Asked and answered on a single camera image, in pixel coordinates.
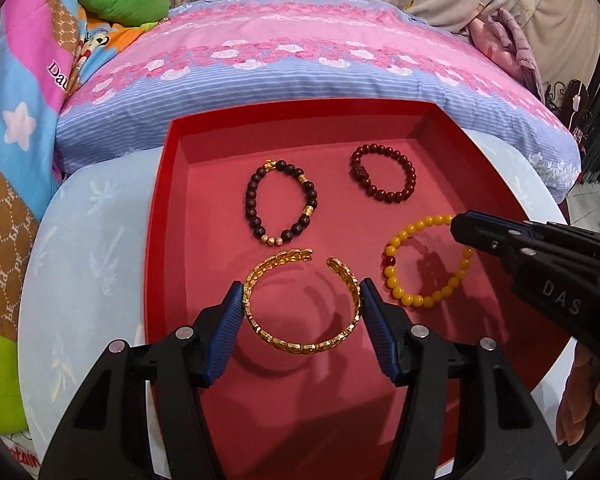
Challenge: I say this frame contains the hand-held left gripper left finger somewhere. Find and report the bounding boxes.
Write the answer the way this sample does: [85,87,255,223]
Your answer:
[39,281,245,480]

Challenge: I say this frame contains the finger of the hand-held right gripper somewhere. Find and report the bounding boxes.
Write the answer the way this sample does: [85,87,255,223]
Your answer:
[527,220,600,253]
[449,210,600,273]

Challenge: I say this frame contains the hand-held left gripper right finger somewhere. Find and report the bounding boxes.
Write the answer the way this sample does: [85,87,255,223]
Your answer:
[359,278,567,480]

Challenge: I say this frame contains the yellow bead bracelet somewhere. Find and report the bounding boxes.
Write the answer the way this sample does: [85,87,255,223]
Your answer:
[381,214,476,308]

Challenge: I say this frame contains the gold leaf bangle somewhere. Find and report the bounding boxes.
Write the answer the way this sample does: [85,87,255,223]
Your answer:
[243,248,365,356]

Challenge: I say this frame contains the red tray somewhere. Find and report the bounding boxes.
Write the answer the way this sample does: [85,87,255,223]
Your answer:
[144,100,576,467]

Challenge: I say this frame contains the person's right hand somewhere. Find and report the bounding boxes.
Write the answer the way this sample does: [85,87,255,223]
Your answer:
[557,339,600,447]

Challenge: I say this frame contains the dark metal rack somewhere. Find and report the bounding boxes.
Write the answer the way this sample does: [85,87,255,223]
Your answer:
[544,7,600,201]

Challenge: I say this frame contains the purple cloth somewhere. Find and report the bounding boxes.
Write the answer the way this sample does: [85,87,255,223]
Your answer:
[467,7,547,105]

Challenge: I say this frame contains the pink blue floral pillow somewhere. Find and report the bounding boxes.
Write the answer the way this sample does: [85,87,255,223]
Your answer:
[55,0,582,206]

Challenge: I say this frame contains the colourful patchwork blanket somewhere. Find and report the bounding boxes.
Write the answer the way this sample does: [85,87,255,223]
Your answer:
[0,0,173,466]

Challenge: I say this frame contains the dark red bead bracelet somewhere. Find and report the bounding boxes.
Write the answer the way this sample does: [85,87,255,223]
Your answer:
[349,143,417,205]

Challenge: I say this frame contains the dark bead bracelet gold accents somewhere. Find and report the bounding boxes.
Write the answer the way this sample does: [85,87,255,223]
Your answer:
[246,159,319,245]

